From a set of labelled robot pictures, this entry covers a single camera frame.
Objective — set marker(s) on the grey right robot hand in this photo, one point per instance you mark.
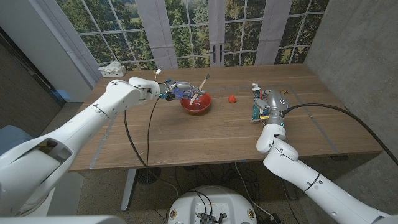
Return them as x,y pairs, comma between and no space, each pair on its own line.
273,104

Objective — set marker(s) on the white table leg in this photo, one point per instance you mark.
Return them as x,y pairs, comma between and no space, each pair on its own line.
127,189

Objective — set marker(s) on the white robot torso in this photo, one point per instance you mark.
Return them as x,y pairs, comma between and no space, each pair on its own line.
211,202

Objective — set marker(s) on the crumpled white tissue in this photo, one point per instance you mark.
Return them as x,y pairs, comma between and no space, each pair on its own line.
112,66

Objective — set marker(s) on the toothpaste tube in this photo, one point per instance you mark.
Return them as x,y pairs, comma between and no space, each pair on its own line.
255,105

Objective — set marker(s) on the white power strip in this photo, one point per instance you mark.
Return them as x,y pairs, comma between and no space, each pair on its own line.
115,74

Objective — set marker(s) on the red toy strawberry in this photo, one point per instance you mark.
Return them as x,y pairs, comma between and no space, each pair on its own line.
232,99

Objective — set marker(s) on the round black fan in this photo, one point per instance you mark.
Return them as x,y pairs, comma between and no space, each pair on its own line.
148,175

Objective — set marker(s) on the blue bin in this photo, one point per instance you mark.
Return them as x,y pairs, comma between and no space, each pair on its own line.
12,137

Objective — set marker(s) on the red bowl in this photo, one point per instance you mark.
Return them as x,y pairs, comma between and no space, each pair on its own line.
199,104

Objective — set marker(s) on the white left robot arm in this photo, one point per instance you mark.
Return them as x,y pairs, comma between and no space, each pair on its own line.
93,115

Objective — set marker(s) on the wooden toothbrush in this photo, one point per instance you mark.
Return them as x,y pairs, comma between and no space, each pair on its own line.
202,84

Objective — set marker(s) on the printed window backdrop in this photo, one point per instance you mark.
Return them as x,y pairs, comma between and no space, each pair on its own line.
186,37

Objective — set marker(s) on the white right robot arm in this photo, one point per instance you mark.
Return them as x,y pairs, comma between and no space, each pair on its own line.
295,168

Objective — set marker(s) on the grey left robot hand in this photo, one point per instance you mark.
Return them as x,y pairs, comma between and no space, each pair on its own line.
182,90

